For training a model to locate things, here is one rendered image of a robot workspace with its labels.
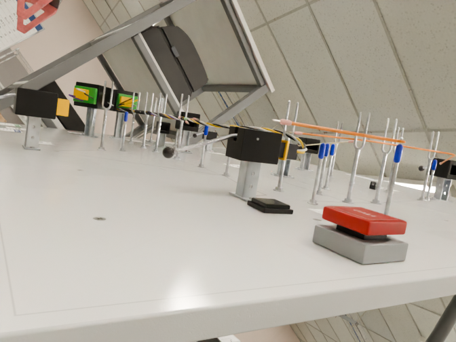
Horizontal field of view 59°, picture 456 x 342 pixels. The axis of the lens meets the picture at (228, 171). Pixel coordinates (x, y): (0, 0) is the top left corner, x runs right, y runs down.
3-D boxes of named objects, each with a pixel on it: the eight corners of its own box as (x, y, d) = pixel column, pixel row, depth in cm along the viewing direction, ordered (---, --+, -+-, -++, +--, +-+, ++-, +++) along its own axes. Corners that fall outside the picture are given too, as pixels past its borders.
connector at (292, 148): (254, 152, 54) (257, 138, 54) (282, 156, 57) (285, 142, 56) (268, 155, 51) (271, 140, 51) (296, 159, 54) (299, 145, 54)
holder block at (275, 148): (224, 155, 53) (229, 125, 52) (260, 160, 55) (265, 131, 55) (239, 160, 49) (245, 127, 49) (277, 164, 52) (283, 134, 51)
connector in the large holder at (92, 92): (96, 104, 108) (98, 89, 107) (91, 104, 105) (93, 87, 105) (75, 101, 108) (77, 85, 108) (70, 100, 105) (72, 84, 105)
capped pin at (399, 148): (374, 225, 48) (393, 135, 46) (379, 224, 49) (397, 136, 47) (387, 229, 47) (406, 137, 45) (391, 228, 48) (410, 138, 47)
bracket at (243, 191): (229, 193, 54) (235, 157, 54) (244, 194, 55) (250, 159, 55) (245, 201, 50) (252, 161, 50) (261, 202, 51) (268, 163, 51)
